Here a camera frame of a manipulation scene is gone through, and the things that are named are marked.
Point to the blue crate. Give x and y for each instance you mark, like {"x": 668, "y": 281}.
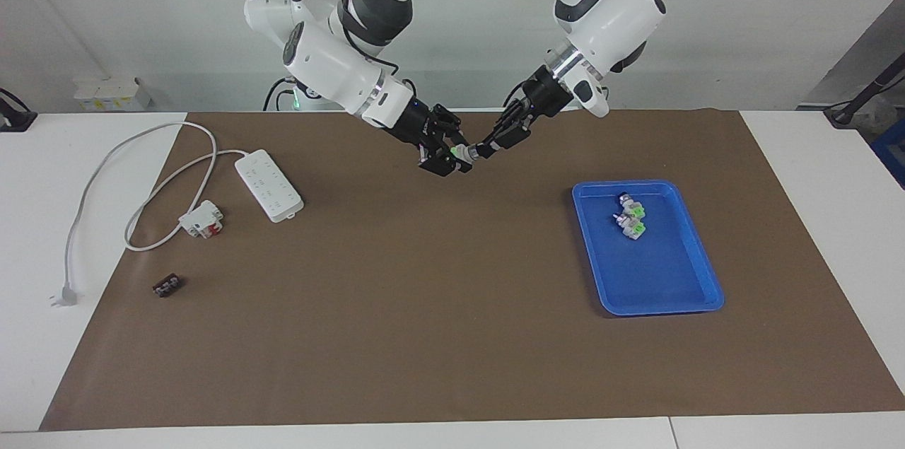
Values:
{"x": 892, "y": 152}

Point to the black stand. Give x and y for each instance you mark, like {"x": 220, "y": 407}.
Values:
{"x": 859, "y": 104}

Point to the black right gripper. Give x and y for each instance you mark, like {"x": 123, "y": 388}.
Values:
{"x": 413, "y": 122}

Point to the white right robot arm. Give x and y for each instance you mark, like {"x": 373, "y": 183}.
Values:
{"x": 332, "y": 67}

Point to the brown paper mat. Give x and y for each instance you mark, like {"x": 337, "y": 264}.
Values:
{"x": 452, "y": 293}

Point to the black terminal block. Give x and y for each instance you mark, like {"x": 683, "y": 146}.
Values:
{"x": 167, "y": 286}

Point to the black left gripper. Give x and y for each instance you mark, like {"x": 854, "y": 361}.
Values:
{"x": 548, "y": 92}

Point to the black clamp mount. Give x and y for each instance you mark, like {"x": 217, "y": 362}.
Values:
{"x": 14, "y": 118}

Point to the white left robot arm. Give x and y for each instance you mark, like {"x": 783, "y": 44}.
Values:
{"x": 615, "y": 10}

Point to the white red circuit breaker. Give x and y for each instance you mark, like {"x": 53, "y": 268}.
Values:
{"x": 200, "y": 220}

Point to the green grey selector switch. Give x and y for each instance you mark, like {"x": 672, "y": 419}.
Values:
{"x": 463, "y": 153}
{"x": 631, "y": 228}
{"x": 633, "y": 205}

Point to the white power strip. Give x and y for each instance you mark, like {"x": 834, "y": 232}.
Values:
{"x": 270, "y": 186}

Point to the blue plastic tray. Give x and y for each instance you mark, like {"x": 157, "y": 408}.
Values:
{"x": 664, "y": 272}

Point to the white boxes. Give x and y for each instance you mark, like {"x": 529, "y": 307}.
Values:
{"x": 109, "y": 94}

